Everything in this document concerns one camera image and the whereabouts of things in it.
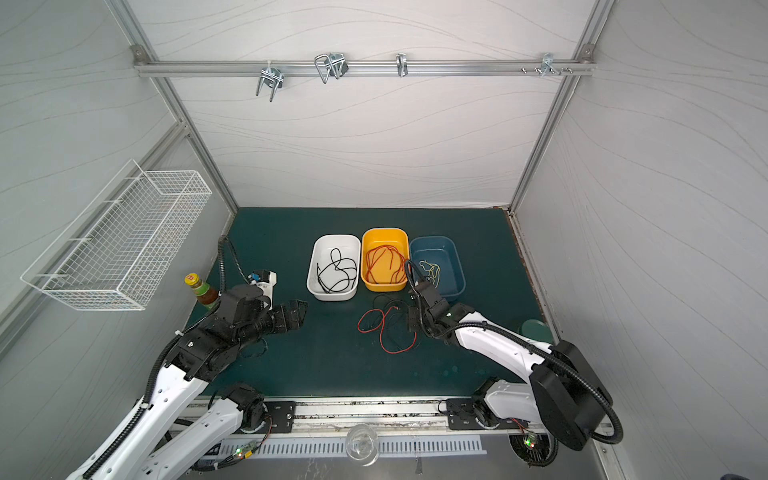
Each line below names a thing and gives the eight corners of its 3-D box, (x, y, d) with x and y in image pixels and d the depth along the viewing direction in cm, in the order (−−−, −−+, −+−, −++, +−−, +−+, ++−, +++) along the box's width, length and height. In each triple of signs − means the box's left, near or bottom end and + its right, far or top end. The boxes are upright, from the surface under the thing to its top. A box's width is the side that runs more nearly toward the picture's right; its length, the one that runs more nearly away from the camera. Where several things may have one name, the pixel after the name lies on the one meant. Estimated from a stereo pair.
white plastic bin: (307, 300, 97) (302, 289, 91) (318, 246, 111) (314, 234, 106) (358, 300, 97) (356, 289, 91) (362, 246, 111) (361, 234, 106)
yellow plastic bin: (360, 291, 99) (358, 280, 94) (364, 239, 114) (363, 227, 108) (409, 291, 99) (410, 280, 94) (407, 239, 114) (408, 228, 108)
